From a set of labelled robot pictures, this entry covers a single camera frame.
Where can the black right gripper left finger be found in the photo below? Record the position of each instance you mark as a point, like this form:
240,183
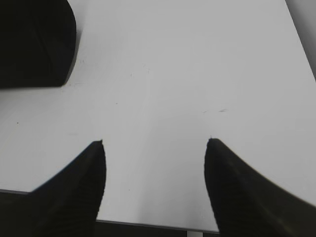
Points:
67,205

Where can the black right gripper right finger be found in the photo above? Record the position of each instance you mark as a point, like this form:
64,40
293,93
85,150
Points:
247,204

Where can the black canvas bag tan handles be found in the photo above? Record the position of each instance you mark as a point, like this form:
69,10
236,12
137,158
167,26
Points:
37,43

